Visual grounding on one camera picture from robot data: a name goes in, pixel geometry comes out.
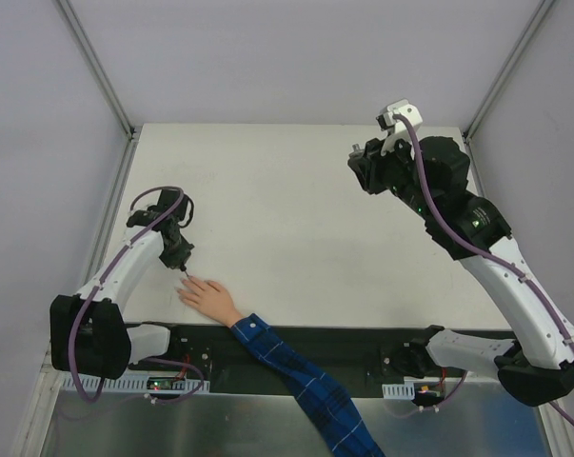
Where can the person's bare hand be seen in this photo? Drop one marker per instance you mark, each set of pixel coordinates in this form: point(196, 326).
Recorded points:
point(210, 299)

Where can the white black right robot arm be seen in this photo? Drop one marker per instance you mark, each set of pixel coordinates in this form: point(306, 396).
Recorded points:
point(536, 366)

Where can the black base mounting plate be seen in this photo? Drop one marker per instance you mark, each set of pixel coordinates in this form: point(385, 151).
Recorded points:
point(362, 360)

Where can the nail polish bottle glass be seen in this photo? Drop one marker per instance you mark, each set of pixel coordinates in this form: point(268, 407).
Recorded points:
point(356, 149)

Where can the white slotted cable duct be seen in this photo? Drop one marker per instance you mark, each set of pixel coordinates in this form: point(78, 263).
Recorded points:
point(404, 391)
point(137, 383)

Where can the blue plaid sleeve forearm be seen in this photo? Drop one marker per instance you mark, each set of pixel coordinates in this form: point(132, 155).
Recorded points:
point(324, 401)

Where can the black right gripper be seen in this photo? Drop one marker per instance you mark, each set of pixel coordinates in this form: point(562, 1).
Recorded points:
point(366, 168)

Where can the aluminium frame post right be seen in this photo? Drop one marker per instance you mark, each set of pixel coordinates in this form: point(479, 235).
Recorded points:
point(532, 28)

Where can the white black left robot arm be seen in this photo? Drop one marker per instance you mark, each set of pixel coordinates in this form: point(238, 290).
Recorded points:
point(88, 333)

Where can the aluminium frame post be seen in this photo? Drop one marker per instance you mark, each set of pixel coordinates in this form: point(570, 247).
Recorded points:
point(532, 28)
point(82, 41)

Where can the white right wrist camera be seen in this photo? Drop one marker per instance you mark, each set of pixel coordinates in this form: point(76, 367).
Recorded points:
point(389, 121)

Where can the aluminium frame post left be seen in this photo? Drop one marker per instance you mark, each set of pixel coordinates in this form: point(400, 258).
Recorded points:
point(82, 41)

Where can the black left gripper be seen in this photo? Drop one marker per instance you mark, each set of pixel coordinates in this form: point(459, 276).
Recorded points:
point(177, 257)

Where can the white slotted cable duct right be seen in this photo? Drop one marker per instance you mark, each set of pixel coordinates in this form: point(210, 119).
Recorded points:
point(404, 391)

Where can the white slotted cable duct left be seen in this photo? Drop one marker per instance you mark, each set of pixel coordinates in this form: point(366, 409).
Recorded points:
point(137, 383)

